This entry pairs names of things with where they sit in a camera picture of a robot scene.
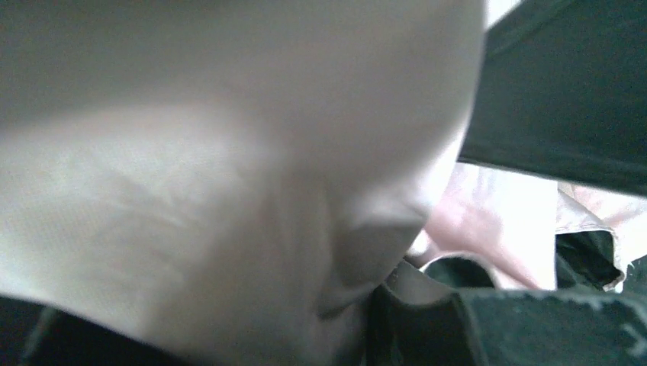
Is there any pink and black folding umbrella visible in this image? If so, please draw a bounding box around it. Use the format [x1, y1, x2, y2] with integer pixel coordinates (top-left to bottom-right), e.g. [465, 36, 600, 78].
[1, 1, 646, 365]

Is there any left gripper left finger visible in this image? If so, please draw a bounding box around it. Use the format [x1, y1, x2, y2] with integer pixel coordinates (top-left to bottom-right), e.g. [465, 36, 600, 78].
[1, 297, 187, 366]

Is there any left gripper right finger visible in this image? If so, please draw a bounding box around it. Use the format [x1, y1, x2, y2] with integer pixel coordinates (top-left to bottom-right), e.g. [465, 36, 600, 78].
[366, 282, 646, 365]

